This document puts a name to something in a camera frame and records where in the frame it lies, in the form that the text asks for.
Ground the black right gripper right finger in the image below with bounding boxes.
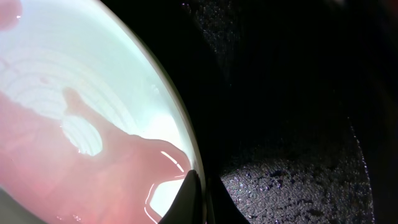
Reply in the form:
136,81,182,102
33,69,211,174
206,176,249,224

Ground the round black serving tray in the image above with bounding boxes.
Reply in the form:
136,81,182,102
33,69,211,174
106,1,397,223

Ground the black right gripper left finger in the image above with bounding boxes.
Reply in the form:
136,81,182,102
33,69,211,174
159,170,203,224

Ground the mint green plate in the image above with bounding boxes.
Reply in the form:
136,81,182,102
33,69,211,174
1,0,205,223

